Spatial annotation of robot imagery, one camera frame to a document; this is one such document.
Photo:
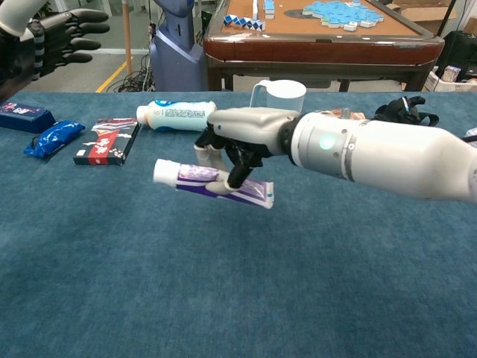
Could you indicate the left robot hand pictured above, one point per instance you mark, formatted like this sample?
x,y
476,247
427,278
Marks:
x,y
56,41

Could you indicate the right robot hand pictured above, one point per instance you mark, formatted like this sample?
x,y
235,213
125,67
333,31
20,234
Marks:
x,y
249,127

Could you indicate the purple toothpaste tube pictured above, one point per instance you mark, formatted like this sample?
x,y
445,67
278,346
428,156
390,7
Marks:
x,y
194,175

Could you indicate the blue-grey carpeted table surface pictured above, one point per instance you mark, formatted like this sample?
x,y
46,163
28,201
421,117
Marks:
x,y
149,279

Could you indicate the wooden pole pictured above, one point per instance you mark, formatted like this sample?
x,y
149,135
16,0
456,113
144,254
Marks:
x,y
127,37

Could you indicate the white milk bottle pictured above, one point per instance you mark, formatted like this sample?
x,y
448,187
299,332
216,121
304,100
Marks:
x,y
175,116

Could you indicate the dark blue printed box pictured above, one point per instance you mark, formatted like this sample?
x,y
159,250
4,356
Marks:
x,y
22,115

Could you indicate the blue snack packet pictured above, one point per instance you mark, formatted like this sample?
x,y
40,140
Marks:
x,y
56,138

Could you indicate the brown mahjong table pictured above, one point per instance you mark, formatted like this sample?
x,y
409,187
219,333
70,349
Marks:
x,y
316,50

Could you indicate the blue white snake puzzle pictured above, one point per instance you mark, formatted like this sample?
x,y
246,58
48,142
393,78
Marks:
x,y
242,23

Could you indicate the orange snack pouch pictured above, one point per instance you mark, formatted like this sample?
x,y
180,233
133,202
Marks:
x,y
358,115

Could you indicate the black red flat box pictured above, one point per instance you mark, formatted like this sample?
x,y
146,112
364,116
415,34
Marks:
x,y
104,145

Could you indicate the small blue tile stack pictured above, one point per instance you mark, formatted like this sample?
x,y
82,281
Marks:
x,y
269,9

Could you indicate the blue mahjong tile pile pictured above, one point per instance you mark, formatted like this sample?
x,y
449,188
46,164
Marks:
x,y
335,13

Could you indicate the cardboard box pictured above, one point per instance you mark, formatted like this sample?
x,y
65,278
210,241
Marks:
x,y
421,15

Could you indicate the white crate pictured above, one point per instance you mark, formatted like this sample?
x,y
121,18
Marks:
x,y
454,86

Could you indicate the black bag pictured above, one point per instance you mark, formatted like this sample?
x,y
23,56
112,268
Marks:
x,y
460,48

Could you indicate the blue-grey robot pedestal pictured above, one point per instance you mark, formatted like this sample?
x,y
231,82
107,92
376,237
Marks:
x,y
175,63

